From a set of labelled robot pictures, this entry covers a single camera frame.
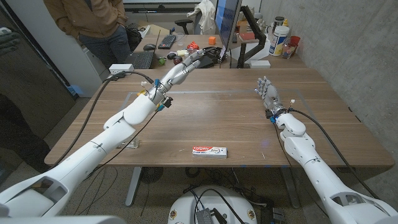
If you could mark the flat white box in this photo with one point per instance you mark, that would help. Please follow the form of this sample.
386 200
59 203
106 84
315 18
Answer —
260 64

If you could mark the person in black clothes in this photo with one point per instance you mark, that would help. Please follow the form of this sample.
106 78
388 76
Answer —
18 133

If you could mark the black tablet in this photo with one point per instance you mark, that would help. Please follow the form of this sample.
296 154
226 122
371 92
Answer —
206 63

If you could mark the orange cube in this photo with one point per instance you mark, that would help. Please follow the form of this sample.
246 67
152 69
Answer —
212 40

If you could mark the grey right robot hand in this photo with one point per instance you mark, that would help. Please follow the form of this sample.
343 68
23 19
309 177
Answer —
270 95

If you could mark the bottle with dark lid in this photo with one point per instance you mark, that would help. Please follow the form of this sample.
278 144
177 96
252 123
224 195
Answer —
279 21

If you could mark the person in brown jacket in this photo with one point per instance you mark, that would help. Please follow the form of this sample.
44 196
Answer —
90 18

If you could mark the grey metal table leg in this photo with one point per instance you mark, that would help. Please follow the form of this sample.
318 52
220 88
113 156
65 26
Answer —
290 186
133 186

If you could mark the red book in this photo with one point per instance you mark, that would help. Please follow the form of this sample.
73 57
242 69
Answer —
247 36

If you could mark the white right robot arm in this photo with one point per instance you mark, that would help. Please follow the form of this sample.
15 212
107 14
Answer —
311 161

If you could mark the black laptop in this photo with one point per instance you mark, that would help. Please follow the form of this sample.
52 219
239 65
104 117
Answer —
141 60

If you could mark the white wipes canister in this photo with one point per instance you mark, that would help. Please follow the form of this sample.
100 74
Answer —
278 40

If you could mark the clear cup with items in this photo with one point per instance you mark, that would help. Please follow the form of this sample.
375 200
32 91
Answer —
288 51

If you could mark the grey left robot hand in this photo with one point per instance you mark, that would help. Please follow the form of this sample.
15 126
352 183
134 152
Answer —
174 77

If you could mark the green ball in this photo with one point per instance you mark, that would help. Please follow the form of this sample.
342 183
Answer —
161 61

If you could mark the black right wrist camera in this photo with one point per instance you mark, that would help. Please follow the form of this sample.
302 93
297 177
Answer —
270 115

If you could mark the black backpack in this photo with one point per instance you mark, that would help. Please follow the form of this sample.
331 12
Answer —
133 37

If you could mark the black oval object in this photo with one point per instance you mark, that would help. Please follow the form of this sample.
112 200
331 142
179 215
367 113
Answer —
171 55

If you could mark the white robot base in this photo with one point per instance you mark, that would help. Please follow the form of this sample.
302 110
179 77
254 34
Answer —
211 202

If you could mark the cardboard box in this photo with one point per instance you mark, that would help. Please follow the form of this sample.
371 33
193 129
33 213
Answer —
154 28

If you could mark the black keyboard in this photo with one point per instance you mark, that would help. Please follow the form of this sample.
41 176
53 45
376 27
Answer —
167 41

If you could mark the Colgate toothpaste box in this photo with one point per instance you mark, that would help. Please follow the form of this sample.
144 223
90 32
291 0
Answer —
210 152

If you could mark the black round floor disc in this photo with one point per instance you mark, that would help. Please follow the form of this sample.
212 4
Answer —
151 175

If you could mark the black floor power box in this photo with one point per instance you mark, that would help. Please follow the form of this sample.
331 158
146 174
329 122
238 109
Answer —
273 215

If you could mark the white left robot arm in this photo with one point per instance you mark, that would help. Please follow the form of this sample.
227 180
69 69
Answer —
77 161

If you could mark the black computer mouse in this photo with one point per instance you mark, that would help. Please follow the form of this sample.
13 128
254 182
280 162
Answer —
149 47

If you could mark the dark red ball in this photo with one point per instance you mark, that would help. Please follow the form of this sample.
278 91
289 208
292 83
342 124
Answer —
178 60

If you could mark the white cloth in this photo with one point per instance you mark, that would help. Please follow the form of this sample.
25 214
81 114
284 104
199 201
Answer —
205 15

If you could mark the dark glass panel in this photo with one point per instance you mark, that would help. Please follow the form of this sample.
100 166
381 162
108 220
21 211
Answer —
37 77

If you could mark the red cup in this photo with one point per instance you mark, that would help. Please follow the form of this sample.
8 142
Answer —
295 40

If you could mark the red-orange crumpled object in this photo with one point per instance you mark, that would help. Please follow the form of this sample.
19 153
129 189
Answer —
192 45

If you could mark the small clear glass bottle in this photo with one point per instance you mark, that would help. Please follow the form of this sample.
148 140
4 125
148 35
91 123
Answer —
132 143

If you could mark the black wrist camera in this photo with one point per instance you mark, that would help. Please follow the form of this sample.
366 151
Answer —
167 102
270 115

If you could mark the flat computer monitor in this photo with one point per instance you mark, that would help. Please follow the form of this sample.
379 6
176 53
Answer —
225 18

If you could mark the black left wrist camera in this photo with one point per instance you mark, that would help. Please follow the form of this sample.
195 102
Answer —
167 102

